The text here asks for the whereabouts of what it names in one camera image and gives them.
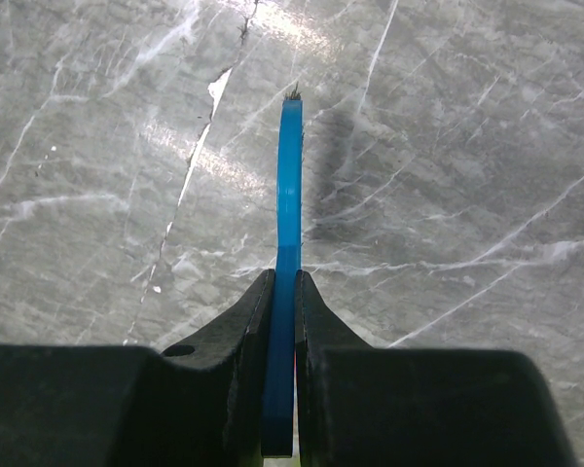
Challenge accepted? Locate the blue hand brush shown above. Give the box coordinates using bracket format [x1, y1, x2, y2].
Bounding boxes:
[261, 89, 304, 458]

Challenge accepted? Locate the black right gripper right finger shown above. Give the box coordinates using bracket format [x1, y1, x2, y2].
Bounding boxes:
[295, 271, 577, 466]

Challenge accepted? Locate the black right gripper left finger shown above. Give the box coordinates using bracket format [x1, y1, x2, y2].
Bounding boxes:
[0, 270, 274, 466]

